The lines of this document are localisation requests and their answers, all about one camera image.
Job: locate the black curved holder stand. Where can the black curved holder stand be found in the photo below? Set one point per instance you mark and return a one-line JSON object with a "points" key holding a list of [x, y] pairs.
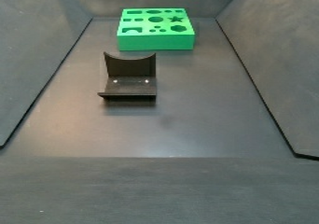
{"points": [[131, 77]]}

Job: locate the green shape sorter block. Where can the green shape sorter block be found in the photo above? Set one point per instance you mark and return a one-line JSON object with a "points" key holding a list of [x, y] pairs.
{"points": [[155, 28]]}

